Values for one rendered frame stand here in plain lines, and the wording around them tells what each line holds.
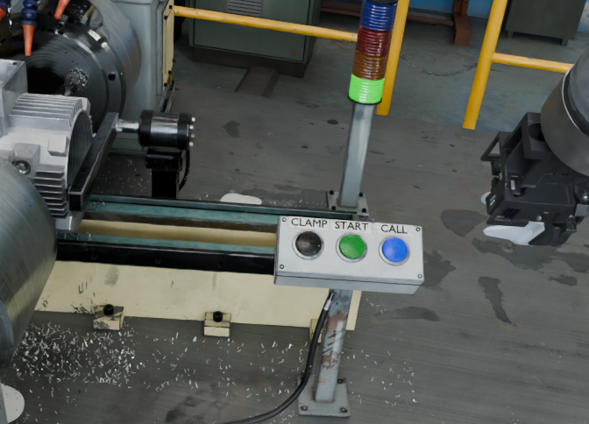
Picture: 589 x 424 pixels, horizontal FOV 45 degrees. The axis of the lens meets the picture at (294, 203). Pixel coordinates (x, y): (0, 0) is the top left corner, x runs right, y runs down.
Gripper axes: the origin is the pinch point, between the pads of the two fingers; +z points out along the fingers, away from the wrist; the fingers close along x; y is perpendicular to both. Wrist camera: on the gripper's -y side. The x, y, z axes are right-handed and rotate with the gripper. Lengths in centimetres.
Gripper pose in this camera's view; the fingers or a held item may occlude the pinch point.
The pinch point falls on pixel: (521, 230)
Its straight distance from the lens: 79.2
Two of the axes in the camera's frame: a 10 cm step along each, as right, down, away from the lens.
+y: -9.9, -0.8, -0.7
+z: -1.0, 4.2, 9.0
